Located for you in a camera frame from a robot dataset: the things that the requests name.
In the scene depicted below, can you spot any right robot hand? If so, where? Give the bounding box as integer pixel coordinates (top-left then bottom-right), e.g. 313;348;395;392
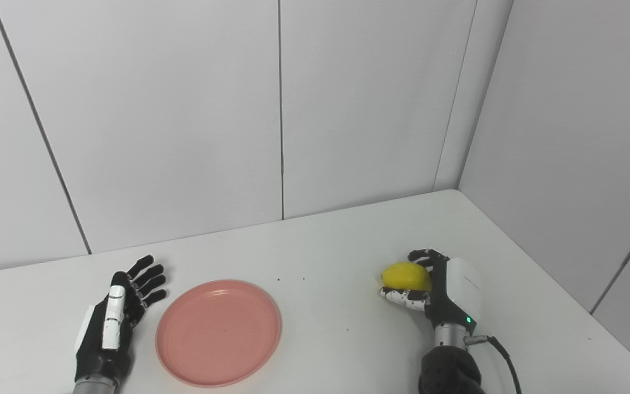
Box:
379;248;483;335

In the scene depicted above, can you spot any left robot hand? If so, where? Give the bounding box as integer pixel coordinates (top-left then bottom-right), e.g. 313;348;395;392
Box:
74;254;168;384

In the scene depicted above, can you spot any yellow lemon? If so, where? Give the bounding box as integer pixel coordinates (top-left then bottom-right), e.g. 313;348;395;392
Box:
381;262;433;292

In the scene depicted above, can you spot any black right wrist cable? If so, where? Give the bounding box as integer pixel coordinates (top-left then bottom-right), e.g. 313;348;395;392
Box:
464;335;523;394

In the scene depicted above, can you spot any pink plate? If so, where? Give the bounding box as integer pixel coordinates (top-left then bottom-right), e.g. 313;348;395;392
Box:
155;280;283;388

